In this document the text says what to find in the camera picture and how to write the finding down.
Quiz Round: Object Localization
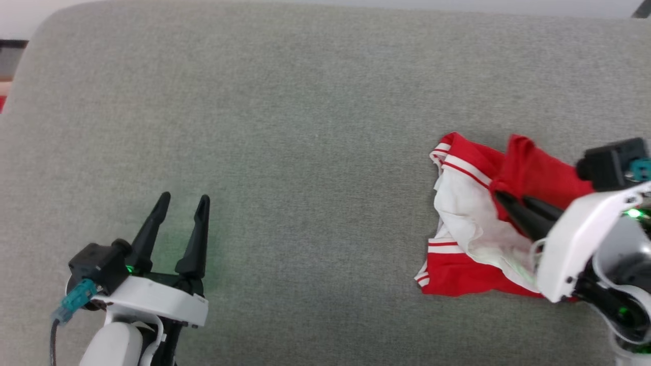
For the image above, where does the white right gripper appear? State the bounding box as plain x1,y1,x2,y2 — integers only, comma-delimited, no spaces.
495,181,651,304

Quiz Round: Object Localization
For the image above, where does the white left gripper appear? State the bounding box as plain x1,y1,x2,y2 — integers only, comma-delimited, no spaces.
103,192,211,327

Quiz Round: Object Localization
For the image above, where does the red garment with white trim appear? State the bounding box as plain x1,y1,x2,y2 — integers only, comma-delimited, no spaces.
414,132,596,298

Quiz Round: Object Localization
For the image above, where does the grey fabric sofa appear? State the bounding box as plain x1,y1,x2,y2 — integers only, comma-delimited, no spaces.
0,0,651,366

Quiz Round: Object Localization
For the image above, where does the dark background object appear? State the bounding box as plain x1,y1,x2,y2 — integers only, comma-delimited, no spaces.
0,39,29,80

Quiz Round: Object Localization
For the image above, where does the teal left camera connector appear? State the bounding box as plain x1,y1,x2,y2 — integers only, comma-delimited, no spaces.
53,278,98,324

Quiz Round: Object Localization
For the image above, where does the teal camera connector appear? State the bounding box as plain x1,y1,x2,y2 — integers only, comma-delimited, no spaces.
630,158,651,182
53,278,98,324

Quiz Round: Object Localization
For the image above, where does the teal right camera connector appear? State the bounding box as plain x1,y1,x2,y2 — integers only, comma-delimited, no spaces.
630,158,651,182

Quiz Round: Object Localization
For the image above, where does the black left camera cable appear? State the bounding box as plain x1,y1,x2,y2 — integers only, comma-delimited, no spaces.
49,318,62,366

